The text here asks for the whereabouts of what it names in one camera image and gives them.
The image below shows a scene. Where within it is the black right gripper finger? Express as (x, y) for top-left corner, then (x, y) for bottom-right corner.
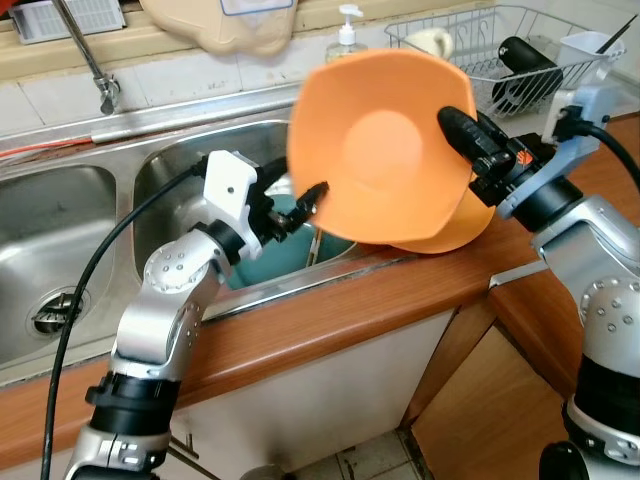
(438, 105), (503, 161)

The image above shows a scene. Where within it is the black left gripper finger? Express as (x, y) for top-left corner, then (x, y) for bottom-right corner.
(258, 156), (295, 193)
(284, 181), (330, 227)

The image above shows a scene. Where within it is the teal plate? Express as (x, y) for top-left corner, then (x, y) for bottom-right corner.
(225, 195), (356, 291)

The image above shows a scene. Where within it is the black bottle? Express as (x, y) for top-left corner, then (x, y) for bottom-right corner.
(490, 36), (563, 113)

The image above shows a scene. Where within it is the cream mug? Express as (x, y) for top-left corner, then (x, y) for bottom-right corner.
(405, 28), (453, 59)

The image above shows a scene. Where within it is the white cutlery holder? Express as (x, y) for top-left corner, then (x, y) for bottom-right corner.
(558, 32), (626, 91)

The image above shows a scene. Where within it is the grey drain tray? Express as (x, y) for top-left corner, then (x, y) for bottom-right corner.
(598, 75), (640, 119)

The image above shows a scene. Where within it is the clear soap pump bottle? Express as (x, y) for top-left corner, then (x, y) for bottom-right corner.
(325, 5), (366, 63)

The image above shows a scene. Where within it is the thin black utensil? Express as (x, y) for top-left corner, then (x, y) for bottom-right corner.
(595, 15), (640, 56)

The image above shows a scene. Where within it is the chrome faucet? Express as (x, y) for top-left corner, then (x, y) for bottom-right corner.
(50, 0), (123, 114)

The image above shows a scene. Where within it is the white cabinet door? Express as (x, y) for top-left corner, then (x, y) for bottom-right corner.
(160, 310), (466, 480)

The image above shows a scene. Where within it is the stainless steel double sink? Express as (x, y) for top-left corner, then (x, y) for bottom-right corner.
(0, 100), (401, 386)

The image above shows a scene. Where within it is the brown wooden cabinet door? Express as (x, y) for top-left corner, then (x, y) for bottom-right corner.
(410, 325), (581, 480)

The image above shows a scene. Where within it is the white slatted tray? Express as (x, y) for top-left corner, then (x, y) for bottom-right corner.
(12, 0), (126, 43)

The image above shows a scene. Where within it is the dark robot foot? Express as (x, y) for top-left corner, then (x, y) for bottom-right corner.
(240, 465), (286, 480)

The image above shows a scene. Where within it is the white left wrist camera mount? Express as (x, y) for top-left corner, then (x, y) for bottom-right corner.
(203, 150), (263, 236)

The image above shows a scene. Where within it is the wire dish rack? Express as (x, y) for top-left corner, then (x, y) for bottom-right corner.
(385, 5), (626, 116)

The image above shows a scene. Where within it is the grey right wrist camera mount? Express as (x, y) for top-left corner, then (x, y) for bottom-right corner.
(495, 85), (616, 221)

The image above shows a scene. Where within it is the metal cabinet handle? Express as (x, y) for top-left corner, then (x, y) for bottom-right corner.
(165, 430), (196, 461)

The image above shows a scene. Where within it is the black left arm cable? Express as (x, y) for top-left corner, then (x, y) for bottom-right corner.
(40, 165), (209, 480)

